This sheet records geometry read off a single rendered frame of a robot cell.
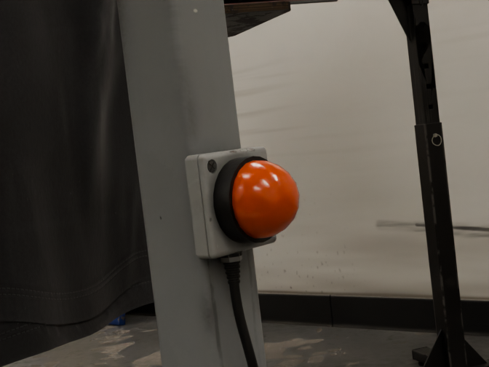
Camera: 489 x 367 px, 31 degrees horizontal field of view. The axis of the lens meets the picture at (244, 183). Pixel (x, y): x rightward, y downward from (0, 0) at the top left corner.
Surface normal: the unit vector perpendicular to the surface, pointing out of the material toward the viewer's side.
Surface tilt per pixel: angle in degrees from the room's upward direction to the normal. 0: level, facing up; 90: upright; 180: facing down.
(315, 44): 90
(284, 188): 80
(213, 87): 90
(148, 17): 90
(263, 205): 99
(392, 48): 90
